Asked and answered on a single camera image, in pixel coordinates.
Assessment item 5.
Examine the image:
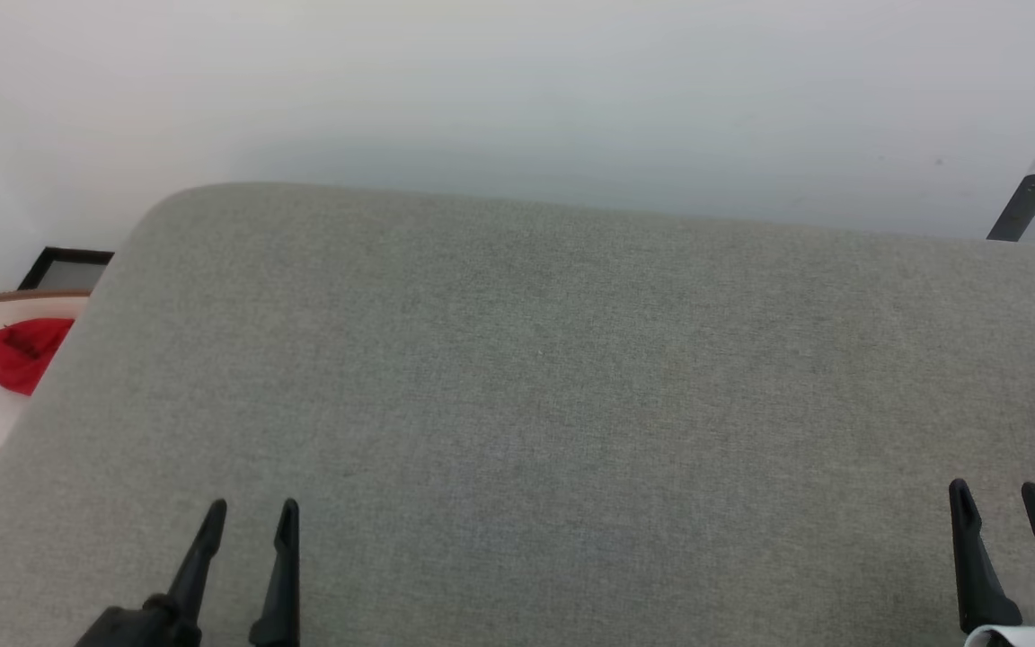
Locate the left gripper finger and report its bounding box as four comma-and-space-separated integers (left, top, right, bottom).
165, 499, 228, 621
248, 499, 301, 647

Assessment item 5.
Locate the red cloth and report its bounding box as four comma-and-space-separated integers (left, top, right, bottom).
0, 317, 76, 397

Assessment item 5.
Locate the grey fabric sofa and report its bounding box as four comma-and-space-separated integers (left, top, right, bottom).
0, 182, 1035, 647

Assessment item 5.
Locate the black framed panel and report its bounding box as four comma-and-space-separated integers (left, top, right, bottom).
17, 246, 115, 293

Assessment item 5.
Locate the black metal pole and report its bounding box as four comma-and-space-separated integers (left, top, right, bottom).
986, 173, 1035, 243

